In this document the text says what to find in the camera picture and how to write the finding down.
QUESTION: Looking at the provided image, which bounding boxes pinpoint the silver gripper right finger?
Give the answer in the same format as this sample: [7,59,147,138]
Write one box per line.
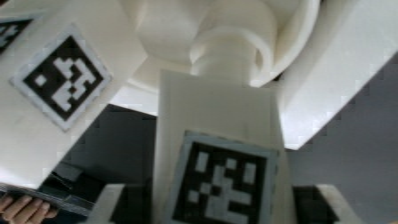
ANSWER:
[316,184,368,224]

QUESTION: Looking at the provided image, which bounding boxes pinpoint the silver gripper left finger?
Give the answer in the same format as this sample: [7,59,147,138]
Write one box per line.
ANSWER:
[85,184,124,224]

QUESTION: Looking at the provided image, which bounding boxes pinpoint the person's fingers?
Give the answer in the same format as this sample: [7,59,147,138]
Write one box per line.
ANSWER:
[0,194,58,224]

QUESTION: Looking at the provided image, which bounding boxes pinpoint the white right barrier block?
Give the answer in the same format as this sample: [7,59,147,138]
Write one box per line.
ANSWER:
[277,0,398,149]

